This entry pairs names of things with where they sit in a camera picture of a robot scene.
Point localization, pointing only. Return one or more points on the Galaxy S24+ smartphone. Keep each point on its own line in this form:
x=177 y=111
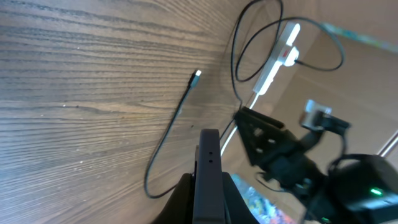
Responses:
x=208 y=205

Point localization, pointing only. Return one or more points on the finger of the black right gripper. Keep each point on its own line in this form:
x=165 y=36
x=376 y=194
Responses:
x=261 y=135

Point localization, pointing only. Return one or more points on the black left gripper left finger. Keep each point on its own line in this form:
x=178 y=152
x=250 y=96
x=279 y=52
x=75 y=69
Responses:
x=179 y=207

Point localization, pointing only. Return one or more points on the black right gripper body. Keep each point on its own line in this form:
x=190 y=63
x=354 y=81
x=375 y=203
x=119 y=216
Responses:
x=298 y=174

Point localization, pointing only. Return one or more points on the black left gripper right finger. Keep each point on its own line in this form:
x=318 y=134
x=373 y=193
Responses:
x=237 y=211

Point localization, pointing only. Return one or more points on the white power strip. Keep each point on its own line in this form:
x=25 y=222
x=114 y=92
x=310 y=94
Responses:
x=271 y=67

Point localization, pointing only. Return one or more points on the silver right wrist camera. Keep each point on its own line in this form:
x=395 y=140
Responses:
x=312 y=115

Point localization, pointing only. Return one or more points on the white charger plug adapter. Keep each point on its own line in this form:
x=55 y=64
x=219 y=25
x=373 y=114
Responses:
x=289 y=55

